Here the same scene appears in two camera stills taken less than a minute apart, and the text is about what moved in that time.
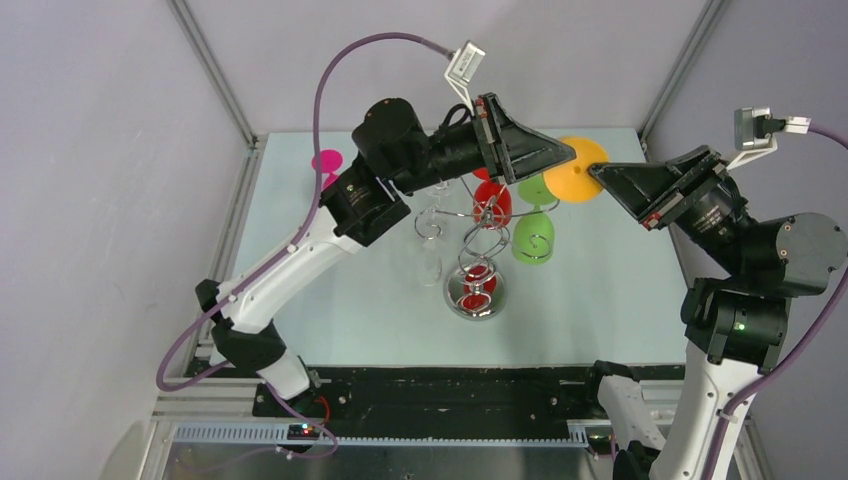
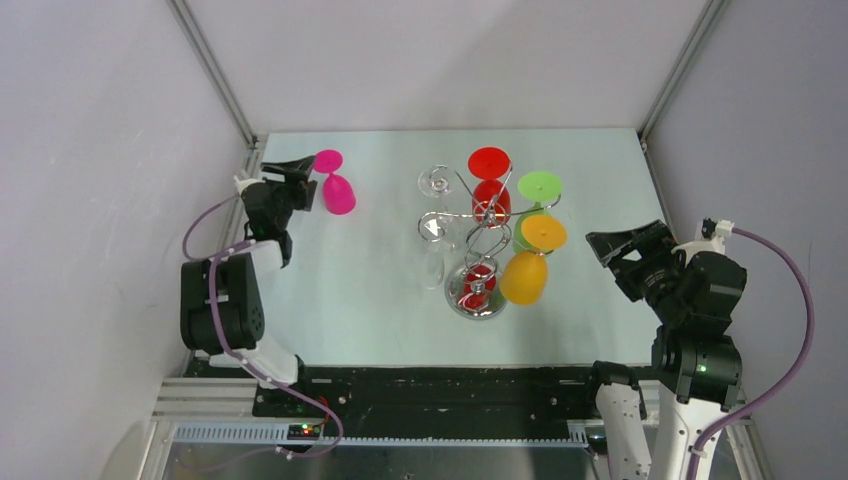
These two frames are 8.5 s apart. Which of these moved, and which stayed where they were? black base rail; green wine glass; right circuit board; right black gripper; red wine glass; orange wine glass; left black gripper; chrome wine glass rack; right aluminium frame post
Moved: right black gripper; orange wine glass; left black gripper
Stayed: black base rail; red wine glass; green wine glass; right circuit board; right aluminium frame post; chrome wine glass rack
